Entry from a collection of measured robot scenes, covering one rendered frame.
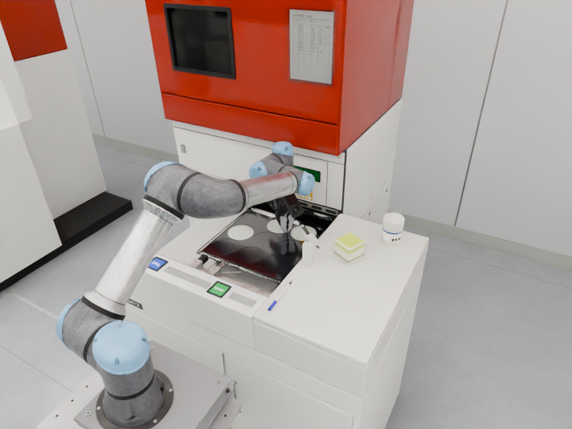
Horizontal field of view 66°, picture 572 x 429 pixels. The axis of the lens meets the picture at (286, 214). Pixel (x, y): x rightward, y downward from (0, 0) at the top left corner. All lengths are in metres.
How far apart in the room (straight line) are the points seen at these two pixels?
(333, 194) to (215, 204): 0.69
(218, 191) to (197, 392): 0.53
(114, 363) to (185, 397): 0.25
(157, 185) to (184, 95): 0.75
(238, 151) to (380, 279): 0.81
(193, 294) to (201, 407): 0.35
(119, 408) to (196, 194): 0.54
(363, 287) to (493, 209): 1.98
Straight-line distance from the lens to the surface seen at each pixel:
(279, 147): 1.52
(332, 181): 1.67
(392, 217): 1.54
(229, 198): 1.11
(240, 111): 1.70
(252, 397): 1.60
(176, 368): 1.31
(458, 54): 2.93
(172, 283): 1.45
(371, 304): 1.34
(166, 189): 1.15
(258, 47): 1.59
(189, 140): 2.00
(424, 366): 2.49
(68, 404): 1.42
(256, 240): 1.68
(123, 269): 1.17
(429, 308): 2.79
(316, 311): 1.30
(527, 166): 3.09
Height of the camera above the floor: 1.89
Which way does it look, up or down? 33 degrees down
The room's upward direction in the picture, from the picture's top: 1 degrees counter-clockwise
